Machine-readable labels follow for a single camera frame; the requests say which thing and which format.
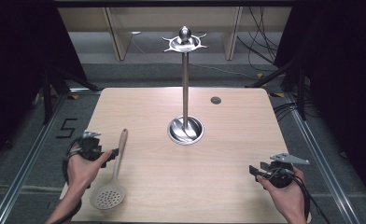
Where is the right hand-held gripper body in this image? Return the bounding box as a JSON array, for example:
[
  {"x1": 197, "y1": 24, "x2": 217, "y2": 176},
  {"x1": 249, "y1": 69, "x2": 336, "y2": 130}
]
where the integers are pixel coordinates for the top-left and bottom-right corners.
[{"x1": 260, "y1": 152, "x2": 311, "y2": 189}]

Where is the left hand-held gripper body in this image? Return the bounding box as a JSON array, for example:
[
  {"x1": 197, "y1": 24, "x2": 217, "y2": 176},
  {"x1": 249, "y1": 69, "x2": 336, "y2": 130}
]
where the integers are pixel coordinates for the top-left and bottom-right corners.
[{"x1": 66, "y1": 130, "x2": 106, "y2": 162}]

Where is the beige slotted skimmer spoon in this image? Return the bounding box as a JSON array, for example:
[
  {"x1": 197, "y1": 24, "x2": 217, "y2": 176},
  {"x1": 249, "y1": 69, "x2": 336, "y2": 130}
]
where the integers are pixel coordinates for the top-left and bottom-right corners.
[{"x1": 89, "y1": 128, "x2": 129, "y2": 211}]

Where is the stainless steel utensil rack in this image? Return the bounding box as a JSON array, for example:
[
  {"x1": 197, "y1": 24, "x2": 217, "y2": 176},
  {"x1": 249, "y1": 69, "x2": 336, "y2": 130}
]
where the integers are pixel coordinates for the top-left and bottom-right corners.
[{"x1": 162, "y1": 25, "x2": 209, "y2": 147}]

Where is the person's right hand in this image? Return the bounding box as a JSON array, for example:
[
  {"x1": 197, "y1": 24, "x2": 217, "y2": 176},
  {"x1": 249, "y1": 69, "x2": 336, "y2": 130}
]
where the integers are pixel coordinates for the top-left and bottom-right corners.
[{"x1": 255, "y1": 166, "x2": 306, "y2": 217}]

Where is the person's left hand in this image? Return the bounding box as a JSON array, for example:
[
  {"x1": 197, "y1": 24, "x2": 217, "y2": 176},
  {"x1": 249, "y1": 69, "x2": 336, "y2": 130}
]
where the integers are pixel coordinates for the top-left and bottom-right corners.
[{"x1": 66, "y1": 149, "x2": 114, "y2": 191}]

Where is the black metal stand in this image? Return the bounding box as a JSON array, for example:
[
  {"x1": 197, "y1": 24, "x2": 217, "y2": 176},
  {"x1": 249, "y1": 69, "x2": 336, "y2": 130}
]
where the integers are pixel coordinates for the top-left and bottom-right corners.
[
  {"x1": 246, "y1": 57, "x2": 308, "y2": 121},
  {"x1": 41, "y1": 65, "x2": 102, "y2": 126}
]

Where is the dark curtain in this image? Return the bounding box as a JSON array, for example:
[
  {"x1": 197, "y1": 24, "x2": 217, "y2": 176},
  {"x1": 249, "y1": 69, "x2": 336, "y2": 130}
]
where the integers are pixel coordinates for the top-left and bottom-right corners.
[
  {"x1": 274, "y1": 0, "x2": 366, "y2": 200},
  {"x1": 0, "y1": 0, "x2": 88, "y2": 169}
]

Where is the light wooden shelf unit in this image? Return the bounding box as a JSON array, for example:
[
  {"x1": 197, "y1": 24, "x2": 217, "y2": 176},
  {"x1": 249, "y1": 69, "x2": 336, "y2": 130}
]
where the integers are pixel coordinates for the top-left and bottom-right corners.
[{"x1": 57, "y1": 7, "x2": 293, "y2": 62}]

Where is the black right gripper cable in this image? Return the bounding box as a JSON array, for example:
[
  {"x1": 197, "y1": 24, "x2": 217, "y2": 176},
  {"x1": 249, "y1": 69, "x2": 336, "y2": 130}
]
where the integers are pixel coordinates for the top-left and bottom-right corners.
[{"x1": 266, "y1": 167, "x2": 323, "y2": 224}]

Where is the aluminium floor rail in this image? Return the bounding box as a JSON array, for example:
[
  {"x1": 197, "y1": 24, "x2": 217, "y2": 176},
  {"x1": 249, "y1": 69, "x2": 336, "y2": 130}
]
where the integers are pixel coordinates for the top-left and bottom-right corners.
[
  {"x1": 0, "y1": 92, "x2": 70, "y2": 224},
  {"x1": 283, "y1": 92, "x2": 366, "y2": 224}
]

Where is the black floor cables bundle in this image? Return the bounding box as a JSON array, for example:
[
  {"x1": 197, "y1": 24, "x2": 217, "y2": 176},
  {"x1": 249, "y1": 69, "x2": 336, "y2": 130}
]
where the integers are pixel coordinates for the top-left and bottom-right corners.
[
  {"x1": 272, "y1": 100, "x2": 321, "y2": 123},
  {"x1": 236, "y1": 7, "x2": 280, "y2": 73}
]

